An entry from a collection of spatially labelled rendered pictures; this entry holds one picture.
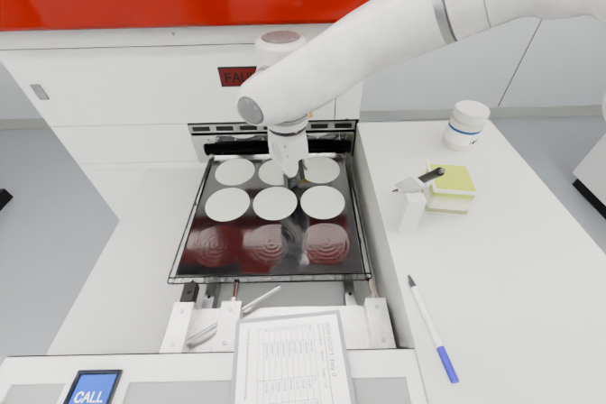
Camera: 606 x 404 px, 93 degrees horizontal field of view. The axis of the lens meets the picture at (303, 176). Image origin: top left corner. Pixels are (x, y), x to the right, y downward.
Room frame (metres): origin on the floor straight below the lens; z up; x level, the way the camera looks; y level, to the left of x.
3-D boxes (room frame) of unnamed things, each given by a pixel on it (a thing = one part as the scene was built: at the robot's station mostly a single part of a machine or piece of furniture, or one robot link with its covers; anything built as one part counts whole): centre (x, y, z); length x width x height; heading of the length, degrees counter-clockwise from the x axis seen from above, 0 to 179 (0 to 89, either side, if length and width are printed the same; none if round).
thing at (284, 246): (0.43, 0.06, 0.90); 0.34 x 0.34 x 0.01; 0
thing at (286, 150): (0.48, 0.03, 1.03); 0.10 x 0.07 x 0.11; 31
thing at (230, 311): (0.17, 0.13, 0.89); 0.08 x 0.03 x 0.03; 0
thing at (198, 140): (0.64, 0.08, 0.89); 0.44 x 0.02 x 0.10; 90
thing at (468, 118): (0.55, -0.37, 1.01); 0.07 x 0.07 x 0.10
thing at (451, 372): (0.15, -0.17, 0.97); 0.14 x 0.01 x 0.01; 7
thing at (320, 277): (0.25, 0.07, 0.90); 0.38 x 0.01 x 0.01; 90
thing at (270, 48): (0.48, 0.03, 1.17); 0.09 x 0.08 x 0.13; 155
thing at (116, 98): (0.66, 0.26, 1.02); 0.81 x 0.03 x 0.40; 90
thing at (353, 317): (0.17, 0.05, 0.87); 0.36 x 0.08 x 0.03; 90
